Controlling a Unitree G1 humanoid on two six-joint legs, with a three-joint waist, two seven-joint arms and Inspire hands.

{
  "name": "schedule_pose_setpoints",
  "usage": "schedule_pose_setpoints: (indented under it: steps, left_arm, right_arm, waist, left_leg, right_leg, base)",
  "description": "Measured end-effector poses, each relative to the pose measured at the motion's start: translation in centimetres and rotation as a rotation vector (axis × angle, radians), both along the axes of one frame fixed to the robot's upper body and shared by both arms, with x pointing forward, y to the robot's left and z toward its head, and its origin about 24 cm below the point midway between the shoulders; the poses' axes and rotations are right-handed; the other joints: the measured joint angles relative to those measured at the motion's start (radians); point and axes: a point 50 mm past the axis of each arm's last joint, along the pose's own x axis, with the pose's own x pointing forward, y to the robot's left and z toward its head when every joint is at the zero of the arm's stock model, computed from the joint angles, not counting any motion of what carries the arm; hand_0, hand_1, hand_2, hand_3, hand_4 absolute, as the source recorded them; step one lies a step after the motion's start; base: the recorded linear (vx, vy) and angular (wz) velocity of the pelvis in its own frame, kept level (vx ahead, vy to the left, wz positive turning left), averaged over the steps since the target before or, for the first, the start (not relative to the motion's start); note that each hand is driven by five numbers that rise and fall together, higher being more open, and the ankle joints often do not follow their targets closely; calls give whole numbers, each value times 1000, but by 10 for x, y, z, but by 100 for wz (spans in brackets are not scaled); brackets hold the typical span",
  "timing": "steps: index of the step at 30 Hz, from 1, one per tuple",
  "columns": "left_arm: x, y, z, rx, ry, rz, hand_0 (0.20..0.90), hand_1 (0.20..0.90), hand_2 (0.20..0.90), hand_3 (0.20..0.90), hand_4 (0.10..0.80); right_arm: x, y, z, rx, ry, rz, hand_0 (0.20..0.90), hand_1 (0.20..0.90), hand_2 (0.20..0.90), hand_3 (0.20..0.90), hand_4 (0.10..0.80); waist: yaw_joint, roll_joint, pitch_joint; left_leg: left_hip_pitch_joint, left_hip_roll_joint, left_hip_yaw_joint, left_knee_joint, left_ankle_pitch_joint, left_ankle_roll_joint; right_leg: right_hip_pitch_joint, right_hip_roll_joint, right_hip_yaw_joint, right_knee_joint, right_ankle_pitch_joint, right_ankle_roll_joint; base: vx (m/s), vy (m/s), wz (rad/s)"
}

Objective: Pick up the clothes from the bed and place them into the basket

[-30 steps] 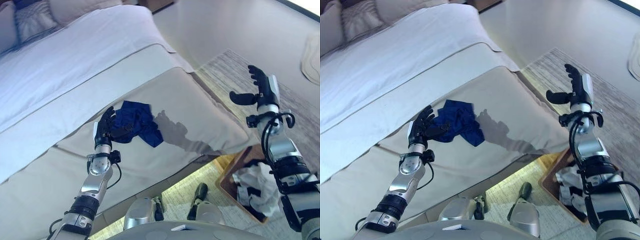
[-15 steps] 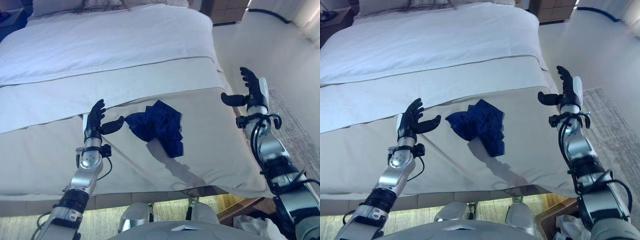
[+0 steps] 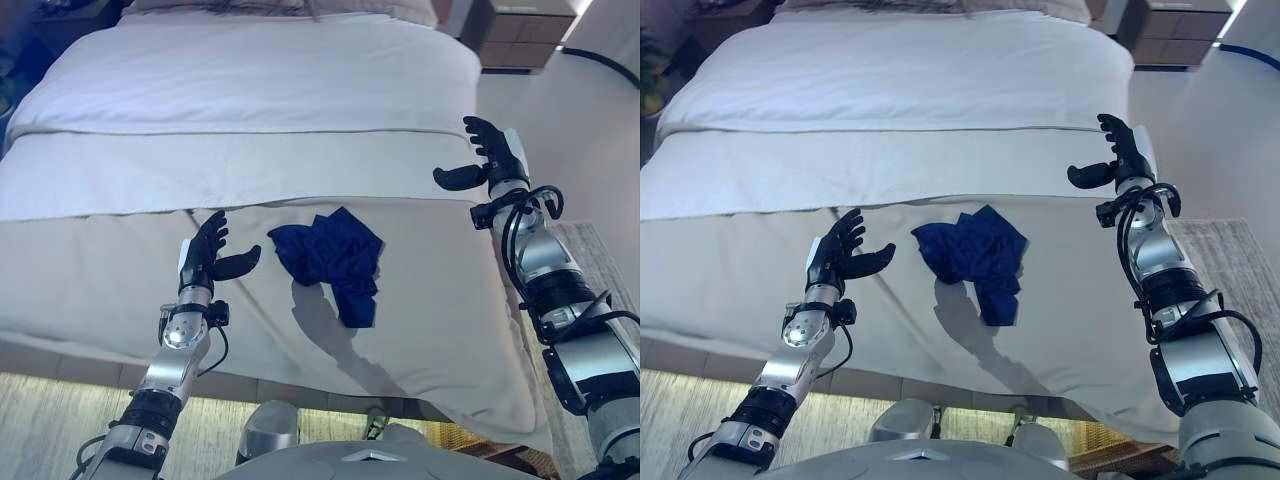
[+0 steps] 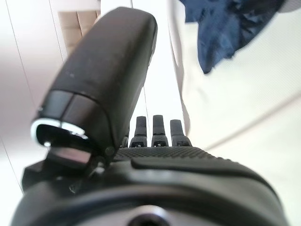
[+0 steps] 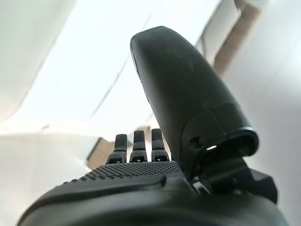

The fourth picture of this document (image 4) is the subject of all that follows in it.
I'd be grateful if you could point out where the dark blue garment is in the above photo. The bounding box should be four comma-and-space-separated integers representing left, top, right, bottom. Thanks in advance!
178, 0, 286, 75

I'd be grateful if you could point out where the large bed, beige cover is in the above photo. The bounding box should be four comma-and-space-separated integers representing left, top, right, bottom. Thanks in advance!
141, 0, 301, 226

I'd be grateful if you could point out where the brown tufted headboard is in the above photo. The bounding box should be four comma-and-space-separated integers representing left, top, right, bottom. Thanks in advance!
57, 9, 102, 56

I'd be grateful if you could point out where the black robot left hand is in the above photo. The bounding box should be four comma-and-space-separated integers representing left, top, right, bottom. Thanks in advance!
9, 7, 289, 226

